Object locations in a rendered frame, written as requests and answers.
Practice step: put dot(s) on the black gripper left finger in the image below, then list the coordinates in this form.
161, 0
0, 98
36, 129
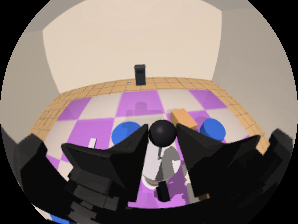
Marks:
122, 163

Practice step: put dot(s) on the tan rectangular block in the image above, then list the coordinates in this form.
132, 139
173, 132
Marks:
182, 116

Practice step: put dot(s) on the glass french press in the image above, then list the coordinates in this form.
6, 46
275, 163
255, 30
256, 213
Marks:
161, 159

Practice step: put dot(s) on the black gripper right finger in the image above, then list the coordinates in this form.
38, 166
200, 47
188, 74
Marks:
208, 159

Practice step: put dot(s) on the blue cylinder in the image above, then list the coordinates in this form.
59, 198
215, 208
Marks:
213, 128
122, 131
57, 219

